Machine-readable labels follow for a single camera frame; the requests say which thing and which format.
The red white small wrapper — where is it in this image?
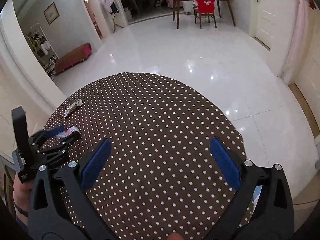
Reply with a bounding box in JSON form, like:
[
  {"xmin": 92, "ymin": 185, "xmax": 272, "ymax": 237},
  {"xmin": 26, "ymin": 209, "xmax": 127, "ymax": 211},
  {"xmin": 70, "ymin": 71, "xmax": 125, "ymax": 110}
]
[{"xmin": 55, "ymin": 126, "xmax": 80, "ymax": 139}]

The person's left hand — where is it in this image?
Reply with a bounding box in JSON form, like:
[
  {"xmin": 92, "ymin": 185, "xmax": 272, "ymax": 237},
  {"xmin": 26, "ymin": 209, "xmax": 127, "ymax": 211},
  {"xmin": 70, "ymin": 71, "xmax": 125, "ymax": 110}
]
[{"xmin": 13, "ymin": 173, "xmax": 34, "ymax": 228}]

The crumpled white paper wrapper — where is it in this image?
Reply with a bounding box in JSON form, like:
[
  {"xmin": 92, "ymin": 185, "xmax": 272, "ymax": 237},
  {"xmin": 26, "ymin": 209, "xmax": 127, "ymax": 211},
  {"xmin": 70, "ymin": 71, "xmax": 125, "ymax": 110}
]
[{"xmin": 64, "ymin": 99, "xmax": 83, "ymax": 118}]

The brown polka dot tablecloth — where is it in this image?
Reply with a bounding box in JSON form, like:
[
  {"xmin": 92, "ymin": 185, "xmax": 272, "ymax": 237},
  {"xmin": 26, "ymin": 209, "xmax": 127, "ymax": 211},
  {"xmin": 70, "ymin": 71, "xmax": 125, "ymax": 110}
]
[{"xmin": 45, "ymin": 73, "xmax": 246, "ymax": 239}]

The red brown bench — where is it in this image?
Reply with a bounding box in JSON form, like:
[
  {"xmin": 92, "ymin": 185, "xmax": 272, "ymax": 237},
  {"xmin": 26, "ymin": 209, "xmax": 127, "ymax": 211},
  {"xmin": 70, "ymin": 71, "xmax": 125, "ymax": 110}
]
[{"xmin": 55, "ymin": 43, "xmax": 92, "ymax": 74}]

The white clothes rack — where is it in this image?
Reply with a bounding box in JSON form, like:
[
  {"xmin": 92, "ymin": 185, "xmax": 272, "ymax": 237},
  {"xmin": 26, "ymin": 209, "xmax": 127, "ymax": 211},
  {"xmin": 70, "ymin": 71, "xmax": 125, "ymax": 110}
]
[{"xmin": 25, "ymin": 23, "xmax": 60, "ymax": 80}]

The pink curtain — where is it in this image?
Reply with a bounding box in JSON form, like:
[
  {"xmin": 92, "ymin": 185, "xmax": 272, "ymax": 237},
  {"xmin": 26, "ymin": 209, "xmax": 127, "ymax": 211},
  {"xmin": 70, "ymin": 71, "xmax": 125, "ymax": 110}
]
[{"xmin": 280, "ymin": 0, "xmax": 314, "ymax": 85}]

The pink jacket on stand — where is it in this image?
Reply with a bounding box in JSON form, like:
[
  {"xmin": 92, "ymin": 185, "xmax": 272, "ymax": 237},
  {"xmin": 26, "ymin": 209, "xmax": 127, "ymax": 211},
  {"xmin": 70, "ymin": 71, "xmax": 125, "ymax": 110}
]
[{"xmin": 103, "ymin": 0, "xmax": 119, "ymax": 15}]

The white far door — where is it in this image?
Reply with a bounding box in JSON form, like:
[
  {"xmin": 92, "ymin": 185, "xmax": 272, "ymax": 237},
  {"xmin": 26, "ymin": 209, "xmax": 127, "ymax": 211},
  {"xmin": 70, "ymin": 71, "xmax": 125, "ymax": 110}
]
[{"xmin": 254, "ymin": 0, "xmax": 276, "ymax": 51}]

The chair with red cover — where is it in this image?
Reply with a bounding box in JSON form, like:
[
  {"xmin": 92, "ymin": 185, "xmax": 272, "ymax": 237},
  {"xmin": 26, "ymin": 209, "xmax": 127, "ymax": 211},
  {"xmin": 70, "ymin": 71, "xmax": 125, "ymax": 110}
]
[{"xmin": 194, "ymin": 0, "xmax": 217, "ymax": 28}]

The dark wooden desk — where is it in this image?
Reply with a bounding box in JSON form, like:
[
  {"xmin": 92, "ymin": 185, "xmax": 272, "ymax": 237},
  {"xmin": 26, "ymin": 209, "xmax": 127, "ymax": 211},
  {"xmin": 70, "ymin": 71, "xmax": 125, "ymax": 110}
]
[{"xmin": 173, "ymin": 0, "xmax": 236, "ymax": 29}]

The red bow curtain tie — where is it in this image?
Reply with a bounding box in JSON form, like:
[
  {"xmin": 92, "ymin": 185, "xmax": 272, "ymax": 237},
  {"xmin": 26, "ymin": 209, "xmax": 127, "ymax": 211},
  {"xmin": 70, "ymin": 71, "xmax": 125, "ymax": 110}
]
[{"xmin": 307, "ymin": 0, "xmax": 317, "ymax": 10}]

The framed wall picture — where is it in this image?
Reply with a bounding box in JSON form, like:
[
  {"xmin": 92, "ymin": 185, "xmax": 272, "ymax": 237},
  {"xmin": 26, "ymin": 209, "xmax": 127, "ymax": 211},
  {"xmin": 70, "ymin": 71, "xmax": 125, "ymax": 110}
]
[{"xmin": 43, "ymin": 2, "xmax": 60, "ymax": 25}]

